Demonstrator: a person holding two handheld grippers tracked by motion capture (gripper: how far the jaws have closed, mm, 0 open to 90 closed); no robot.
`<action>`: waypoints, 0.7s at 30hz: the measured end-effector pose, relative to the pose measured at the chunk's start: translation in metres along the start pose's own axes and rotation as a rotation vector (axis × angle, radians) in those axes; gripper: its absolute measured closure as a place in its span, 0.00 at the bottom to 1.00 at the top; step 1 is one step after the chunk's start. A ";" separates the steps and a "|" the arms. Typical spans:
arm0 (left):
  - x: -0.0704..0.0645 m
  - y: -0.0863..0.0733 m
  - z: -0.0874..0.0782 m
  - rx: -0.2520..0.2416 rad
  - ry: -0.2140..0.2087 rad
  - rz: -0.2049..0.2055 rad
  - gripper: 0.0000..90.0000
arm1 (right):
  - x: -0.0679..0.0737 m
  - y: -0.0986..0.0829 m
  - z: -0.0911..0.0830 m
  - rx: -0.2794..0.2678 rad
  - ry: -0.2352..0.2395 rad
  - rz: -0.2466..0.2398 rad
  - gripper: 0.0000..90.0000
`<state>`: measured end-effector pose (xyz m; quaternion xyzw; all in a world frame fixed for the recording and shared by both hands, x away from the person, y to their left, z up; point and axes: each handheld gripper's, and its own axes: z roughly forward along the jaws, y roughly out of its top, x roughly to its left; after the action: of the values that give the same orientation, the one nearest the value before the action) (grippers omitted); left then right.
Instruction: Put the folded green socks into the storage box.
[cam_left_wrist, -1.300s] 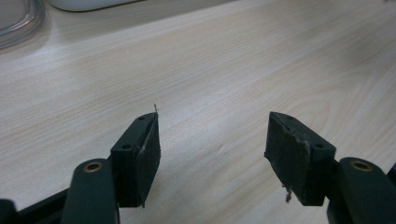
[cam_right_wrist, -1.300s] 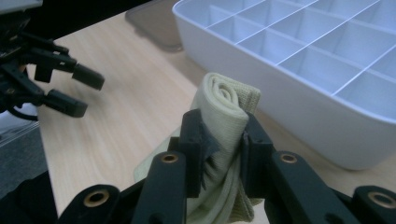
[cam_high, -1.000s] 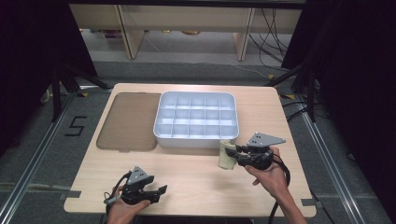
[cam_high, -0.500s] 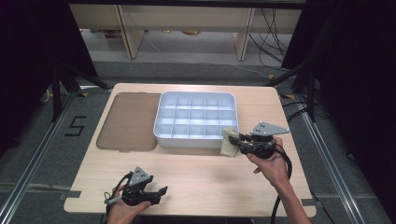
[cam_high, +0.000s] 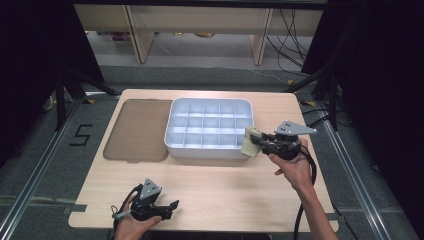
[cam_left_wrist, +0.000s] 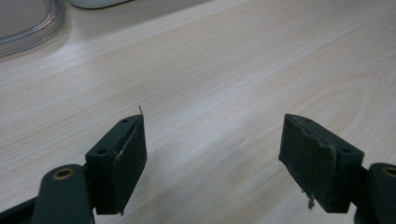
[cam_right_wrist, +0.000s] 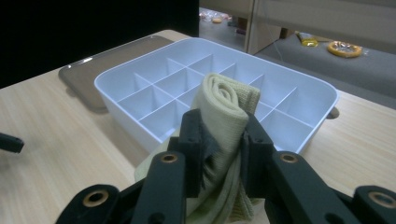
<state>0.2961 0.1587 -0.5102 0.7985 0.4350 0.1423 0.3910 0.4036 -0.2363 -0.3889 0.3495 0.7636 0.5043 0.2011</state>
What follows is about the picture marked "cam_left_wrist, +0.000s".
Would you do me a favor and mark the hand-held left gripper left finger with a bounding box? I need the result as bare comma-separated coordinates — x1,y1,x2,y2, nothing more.
84,113,148,216

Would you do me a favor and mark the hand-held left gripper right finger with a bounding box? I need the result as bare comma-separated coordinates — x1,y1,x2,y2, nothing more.
278,113,365,214

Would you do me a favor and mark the white plastic bin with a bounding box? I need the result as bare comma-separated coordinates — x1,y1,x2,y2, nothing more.
66,0,138,9

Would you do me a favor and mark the clear plastic container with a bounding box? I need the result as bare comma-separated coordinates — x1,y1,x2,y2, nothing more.
0,0,67,59

